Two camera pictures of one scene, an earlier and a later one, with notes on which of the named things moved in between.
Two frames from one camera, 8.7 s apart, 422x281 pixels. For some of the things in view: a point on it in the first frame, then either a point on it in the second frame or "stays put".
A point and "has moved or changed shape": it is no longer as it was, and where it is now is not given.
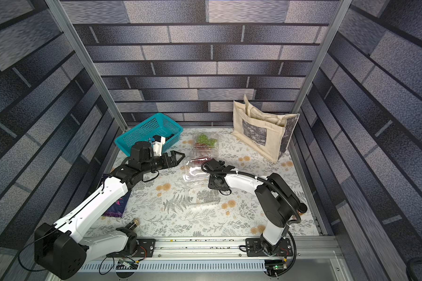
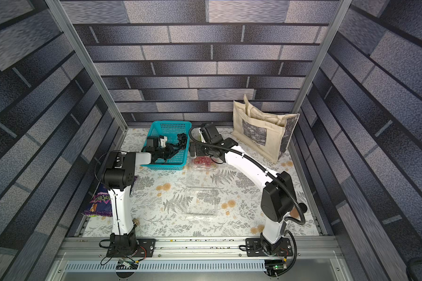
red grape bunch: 199,161 stays put
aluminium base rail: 223,259 stays put
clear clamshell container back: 203,196 has moved or changed shape
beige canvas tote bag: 266,134 stays put
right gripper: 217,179 → 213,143
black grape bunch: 168,138 → 182,139
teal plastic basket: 158,124 has moved or changed shape
